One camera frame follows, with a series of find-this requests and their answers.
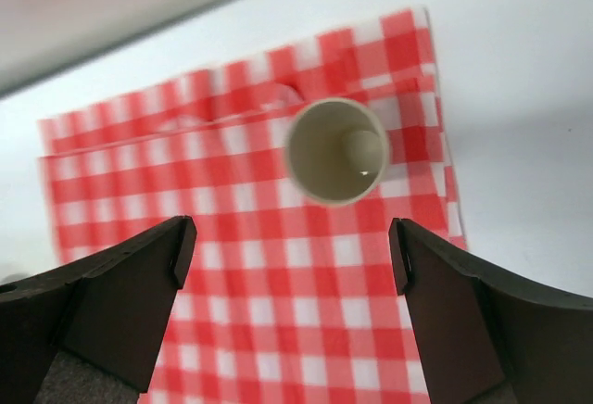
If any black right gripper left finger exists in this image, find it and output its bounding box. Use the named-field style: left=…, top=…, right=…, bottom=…
left=1, top=216, right=196, bottom=403

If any beige paper cup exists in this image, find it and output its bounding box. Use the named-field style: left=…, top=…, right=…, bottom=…
left=284, top=97, right=391, bottom=207

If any red white checkered cloth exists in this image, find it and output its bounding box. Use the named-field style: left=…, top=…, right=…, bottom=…
left=40, top=8, right=464, bottom=403

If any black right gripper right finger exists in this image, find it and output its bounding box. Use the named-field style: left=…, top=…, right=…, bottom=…
left=389, top=218, right=592, bottom=403

